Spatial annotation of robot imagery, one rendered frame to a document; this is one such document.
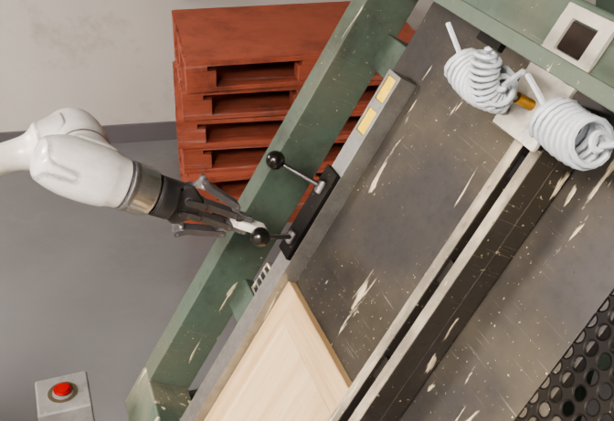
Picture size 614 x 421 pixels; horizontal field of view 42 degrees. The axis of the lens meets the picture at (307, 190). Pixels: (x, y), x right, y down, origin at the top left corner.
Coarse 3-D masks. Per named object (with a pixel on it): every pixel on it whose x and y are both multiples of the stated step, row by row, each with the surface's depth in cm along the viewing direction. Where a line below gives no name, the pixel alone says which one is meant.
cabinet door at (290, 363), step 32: (288, 288) 160; (288, 320) 157; (256, 352) 163; (288, 352) 154; (320, 352) 145; (256, 384) 160; (288, 384) 151; (320, 384) 142; (224, 416) 165; (256, 416) 156; (288, 416) 148; (320, 416) 140
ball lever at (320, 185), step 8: (272, 152) 154; (280, 152) 155; (272, 160) 154; (280, 160) 154; (272, 168) 155; (280, 168) 155; (288, 168) 155; (304, 176) 155; (320, 184) 155; (320, 192) 155
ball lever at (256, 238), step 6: (258, 228) 150; (264, 228) 150; (252, 234) 149; (258, 234) 149; (264, 234) 149; (288, 234) 159; (294, 234) 158; (252, 240) 149; (258, 240) 149; (264, 240) 149; (288, 240) 158; (258, 246) 150; (264, 246) 150
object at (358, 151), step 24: (408, 96) 150; (360, 120) 154; (384, 120) 150; (360, 144) 151; (336, 168) 155; (360, 168) 154; (336, 192) 155; (312, 240) 158; (288, 264) 159; (264, 288) 164; (264, 312) 163; (240, 336) 166; (216, 360) 171; (216, 384) 168; (192, 408) 173
